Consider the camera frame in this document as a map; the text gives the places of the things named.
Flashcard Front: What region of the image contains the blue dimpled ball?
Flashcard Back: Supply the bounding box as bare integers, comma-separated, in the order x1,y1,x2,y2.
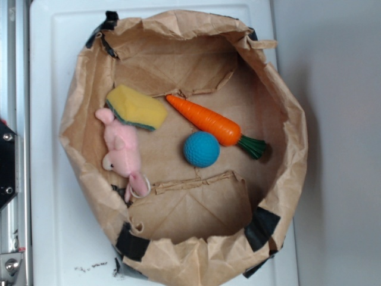
183,131,220,168

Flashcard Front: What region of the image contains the orange plastic toy carrot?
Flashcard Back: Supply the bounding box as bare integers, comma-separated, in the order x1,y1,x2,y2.
165,95,267,160

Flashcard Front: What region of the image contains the yellow sponge with green pad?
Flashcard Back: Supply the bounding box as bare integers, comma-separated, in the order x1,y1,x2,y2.
106,85,168,131

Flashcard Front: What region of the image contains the brown paper bag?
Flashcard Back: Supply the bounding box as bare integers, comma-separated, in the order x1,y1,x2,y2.
60,10,308,285

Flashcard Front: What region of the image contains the white plastic tray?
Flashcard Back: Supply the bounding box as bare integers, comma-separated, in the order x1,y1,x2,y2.
29,3,301,286

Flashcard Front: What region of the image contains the pink plush pig keychain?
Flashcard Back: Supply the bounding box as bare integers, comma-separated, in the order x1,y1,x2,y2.
95,108,151,202

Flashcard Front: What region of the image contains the black mounting bracket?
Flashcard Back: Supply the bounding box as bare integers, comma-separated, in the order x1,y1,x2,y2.
0,119,17,211

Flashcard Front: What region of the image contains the metal frame rail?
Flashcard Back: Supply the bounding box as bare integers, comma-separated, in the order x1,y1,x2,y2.
1,1,33,285

